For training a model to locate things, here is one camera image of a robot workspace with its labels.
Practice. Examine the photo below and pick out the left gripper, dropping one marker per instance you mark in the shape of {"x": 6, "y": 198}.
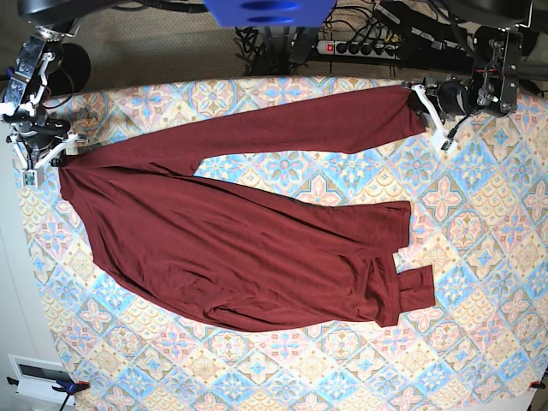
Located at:
{"x": 450, "y": 98}

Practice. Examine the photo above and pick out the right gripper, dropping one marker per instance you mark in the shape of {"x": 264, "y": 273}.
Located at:
{"x": 42, "y": 144}

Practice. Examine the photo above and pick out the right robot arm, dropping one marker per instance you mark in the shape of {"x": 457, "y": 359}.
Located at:
{"x": 47, "y": 74}

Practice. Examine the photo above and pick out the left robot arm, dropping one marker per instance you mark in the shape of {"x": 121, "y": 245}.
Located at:
{"x": 493, "y": 85}

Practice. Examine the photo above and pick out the white power strip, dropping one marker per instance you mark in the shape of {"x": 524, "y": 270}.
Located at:
{"x": 356, "y": 49}

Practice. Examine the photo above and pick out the patterned tablecloth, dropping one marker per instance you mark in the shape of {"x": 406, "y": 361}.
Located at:
{"x": 479, "y": 219}

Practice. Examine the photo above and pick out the blue clamp lower left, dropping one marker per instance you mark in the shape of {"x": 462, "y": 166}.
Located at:
{"x": 68, "y": 387}

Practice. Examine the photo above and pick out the orange clamp lower right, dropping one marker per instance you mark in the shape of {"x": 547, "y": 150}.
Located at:
{"x": 537, "y": 385}

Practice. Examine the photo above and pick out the blue handled clamp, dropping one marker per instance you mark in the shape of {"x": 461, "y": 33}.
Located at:
{"x": 14, "y": 78}

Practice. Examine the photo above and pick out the blue plastic mount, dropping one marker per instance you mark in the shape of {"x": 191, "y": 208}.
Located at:
{"x": 270, "y": 13}

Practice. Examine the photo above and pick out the white wall box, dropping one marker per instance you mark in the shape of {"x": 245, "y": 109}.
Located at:
{"x": 25, "y": 367}

